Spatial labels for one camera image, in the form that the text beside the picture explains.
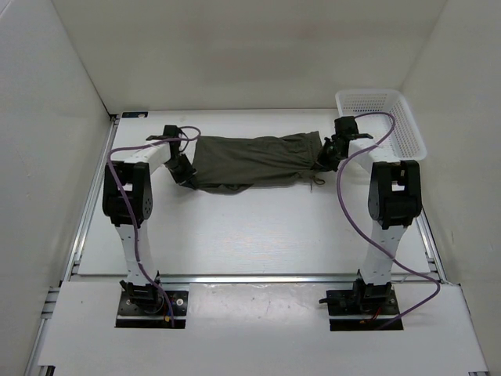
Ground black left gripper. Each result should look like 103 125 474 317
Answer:
163 153 196 189

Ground olive green shorts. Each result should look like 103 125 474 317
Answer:
193 131 322 194

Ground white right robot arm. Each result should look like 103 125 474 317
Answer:
312 111 422 313

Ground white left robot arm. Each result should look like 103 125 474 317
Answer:
102 125 201 313

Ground white plastic mesh basket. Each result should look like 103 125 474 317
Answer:
336 89 427 161

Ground small blue corner label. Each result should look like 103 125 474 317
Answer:
121 111 149 118

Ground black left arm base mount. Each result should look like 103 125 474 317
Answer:
115 280 189 329

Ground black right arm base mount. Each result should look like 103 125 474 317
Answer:
319 279 404 332

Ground aluminium frame rail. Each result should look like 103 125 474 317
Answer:
29 113 447 369

